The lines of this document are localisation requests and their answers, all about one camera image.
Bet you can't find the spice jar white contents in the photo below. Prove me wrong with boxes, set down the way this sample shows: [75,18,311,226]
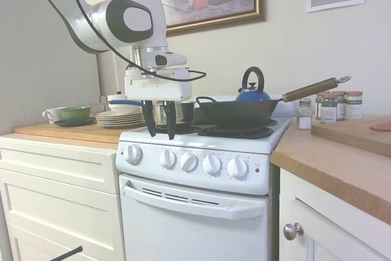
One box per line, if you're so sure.
[345,90,364,120]

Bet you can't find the spice jar dark contents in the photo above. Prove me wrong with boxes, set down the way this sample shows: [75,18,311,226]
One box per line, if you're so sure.
[320,94,337,123]

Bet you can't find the glass salt shaker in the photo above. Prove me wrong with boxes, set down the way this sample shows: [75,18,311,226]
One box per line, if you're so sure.
[296,98,312,130]

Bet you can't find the black wok wooden handle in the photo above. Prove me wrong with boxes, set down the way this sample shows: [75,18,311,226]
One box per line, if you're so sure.
[195,76,352,129]

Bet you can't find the green bowl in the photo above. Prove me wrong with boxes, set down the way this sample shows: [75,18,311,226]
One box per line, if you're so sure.
[59,106,92,121]

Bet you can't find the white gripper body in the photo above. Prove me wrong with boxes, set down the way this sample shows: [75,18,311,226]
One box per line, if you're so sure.
[123,67,193,102]

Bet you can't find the white oven door handle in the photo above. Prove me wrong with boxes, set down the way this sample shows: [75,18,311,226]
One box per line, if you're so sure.
[121,180,265,221]

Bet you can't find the white bowl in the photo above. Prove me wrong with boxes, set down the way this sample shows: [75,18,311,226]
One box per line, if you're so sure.
[107,94,143,115]

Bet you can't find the spice jar brown contents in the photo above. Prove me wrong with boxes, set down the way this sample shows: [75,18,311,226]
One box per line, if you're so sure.
[315,92,332,120]

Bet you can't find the white oven knob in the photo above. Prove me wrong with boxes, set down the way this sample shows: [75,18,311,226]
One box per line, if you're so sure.
[124,144,144,166]

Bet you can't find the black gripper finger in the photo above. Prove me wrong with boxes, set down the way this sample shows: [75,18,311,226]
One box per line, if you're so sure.
[141,100,156,138]
[161,100,176,140]

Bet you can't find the white cabinet wooden counter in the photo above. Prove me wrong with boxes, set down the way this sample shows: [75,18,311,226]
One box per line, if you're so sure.
[270,114,391,261]

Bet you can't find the cream drawer cabinet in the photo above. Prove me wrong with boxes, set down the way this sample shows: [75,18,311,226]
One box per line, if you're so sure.
[0,134,126,261]

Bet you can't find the large black stove burner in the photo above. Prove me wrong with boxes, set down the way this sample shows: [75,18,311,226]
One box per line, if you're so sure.
[197,125,275,139]

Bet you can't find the blue kettle black handle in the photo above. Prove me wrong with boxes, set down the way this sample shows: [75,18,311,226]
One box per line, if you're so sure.
[235,66,272,103]

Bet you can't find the silver cabinet knob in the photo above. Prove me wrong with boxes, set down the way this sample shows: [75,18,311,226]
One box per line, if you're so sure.
[283,222,305,241]

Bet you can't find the stainless steel pot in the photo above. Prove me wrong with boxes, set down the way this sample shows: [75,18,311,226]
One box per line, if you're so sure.
[152,100,197,125]

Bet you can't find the clear drinking glasses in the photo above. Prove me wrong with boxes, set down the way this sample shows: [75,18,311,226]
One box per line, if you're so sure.
[78,95,108,112]

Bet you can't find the black cup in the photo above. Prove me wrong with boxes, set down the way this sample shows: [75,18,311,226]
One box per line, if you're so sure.
[181,101,196,122]

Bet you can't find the white electric stove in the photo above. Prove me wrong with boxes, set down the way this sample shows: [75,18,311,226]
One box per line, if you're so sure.
[115,94,296,261]

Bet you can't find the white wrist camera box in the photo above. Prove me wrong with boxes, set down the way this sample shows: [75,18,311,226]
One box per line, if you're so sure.
[145,53,188,68]

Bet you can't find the large wooden board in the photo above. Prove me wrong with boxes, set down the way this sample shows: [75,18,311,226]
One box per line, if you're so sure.
[13,119,149,145]

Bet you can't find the wooden cutting board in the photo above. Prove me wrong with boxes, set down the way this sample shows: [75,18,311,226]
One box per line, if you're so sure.
[310,114,391,158]

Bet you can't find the stack of white plates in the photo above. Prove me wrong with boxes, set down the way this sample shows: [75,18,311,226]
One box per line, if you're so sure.
[95,110,148,127]

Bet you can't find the spice jar green label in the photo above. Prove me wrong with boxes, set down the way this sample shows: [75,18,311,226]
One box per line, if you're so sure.
[331,90,348,120]

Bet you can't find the white stove knob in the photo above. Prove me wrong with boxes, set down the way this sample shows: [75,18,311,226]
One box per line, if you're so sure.
[202,153,223,178]
[180,152,199,173]
[226,156,249,180]
[159,149,178,171]

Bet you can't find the white cup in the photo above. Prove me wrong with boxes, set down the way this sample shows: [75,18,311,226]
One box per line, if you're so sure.
[42,107,67,121]

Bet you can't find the small black stove burner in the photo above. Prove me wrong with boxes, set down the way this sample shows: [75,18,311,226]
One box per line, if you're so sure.
[148,122,198,135]

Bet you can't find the black rod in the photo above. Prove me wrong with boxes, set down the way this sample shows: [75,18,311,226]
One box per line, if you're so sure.
[50,245,83,261]

